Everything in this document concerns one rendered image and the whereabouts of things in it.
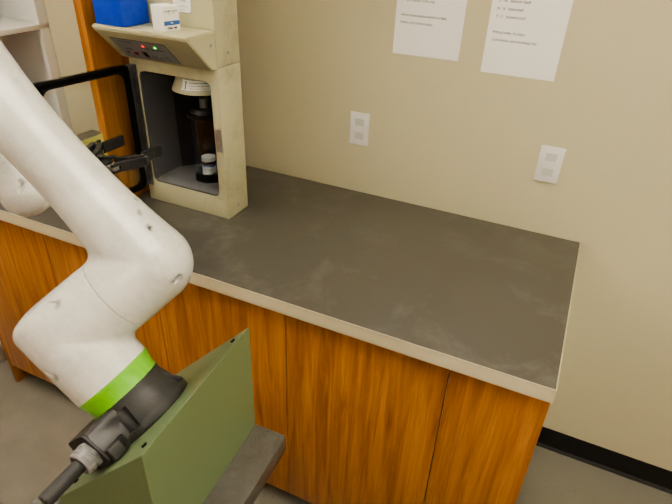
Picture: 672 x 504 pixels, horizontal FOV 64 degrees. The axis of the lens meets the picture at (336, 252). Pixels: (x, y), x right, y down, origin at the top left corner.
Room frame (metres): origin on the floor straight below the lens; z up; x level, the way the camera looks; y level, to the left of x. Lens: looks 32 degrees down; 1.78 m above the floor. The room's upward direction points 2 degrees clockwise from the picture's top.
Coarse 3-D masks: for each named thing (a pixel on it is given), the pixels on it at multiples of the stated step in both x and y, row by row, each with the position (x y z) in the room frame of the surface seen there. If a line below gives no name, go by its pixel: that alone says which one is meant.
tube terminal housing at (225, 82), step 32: (160, 0) 1.60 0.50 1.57; (192, 0) 1.56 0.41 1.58; (224, 0) 1.58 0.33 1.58; (224, 32) 1.57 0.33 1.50; (160, 64) 1.61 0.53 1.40; (224, 64) 1.56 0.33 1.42; (224, 96) 1.55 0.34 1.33; (224, 128) 1.54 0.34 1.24; (224, 160) 1.53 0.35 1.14; (160, 192) 1.64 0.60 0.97; (192, 192) 1.58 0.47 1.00; (224, 192) 1.53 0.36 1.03
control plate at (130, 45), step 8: (112, 40) 1.57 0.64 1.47; (120, 40) 1.55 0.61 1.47; (128, 40) 1.53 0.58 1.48; (128, 48) 1.57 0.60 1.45; (136, 48) 1.56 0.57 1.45; (144, 48) 1.54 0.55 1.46; (152, 48) 1.52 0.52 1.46; (160, 48) 1.50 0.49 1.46; (136, 56) 1.60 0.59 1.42; (144, 56) 1.58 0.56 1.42; (168, 56) 1.53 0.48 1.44
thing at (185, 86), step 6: (180, 78) 1.62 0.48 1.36; (186, 78) 1.61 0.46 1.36; (174, 84) 1.64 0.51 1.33; (180, 84) 1.61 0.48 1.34; (186, 84) 1.60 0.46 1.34; (192, 84) 1.60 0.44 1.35; (198, 84) 1.60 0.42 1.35; (204, 84) 1.61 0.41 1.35; (174, 90) 1.62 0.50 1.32; (180, 90) 1.61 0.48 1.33; (186, 90) 1.60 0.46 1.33; (192, 90) 1.59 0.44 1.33; (198, 90) 1.60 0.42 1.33; (204, 90) 1.60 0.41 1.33; (210, 90) 1.61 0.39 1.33
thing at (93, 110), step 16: (48, 80) 1.42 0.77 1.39; (96, 80) 1.54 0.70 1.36; (112, 80) 1.58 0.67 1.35; (48, 96) 1.41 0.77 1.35; (64, 96) 1.45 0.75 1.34; (80, 96) 1.49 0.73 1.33; (96, 96) 1.53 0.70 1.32; (112, 96) 1.58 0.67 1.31; (64, 112) 1.44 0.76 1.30; (80, 112) 1.48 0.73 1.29; (96, 112) 1.52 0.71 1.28; (112, 112) 1.57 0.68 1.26; (128, 112) 1.62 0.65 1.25; (80, 128) 1.47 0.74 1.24; (96, 128) 1.51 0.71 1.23; (112, 128) 1.56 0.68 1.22; (128, 128) 1.61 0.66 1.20; (128, 144) 1.60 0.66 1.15; (112, 160) 1.54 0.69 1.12; (128, 176) 1.58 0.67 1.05
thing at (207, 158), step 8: (192, 120) 1.65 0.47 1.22; (200, 120) 1.63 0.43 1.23; (208, 120) 1.63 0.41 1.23; (192, 128) 1.65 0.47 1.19; (200, 128) 1.63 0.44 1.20; (208, 128) 1.64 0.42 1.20; (192, 136) 1.66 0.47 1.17; (200, 136) 1.63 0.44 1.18; (208, 136) 1.64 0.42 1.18; (200, 144) 1.64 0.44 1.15; (208, 144) 1.64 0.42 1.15; (200, 152) 1.64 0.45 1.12; (208, 152) 1.64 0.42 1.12; (200, 160) 1.64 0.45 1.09; (208, 160) 1.63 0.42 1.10; (216, 160) 1.65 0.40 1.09; (200, 168) 1.64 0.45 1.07; (208, 168) 1.63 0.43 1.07; (216, 168) 1.65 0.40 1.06
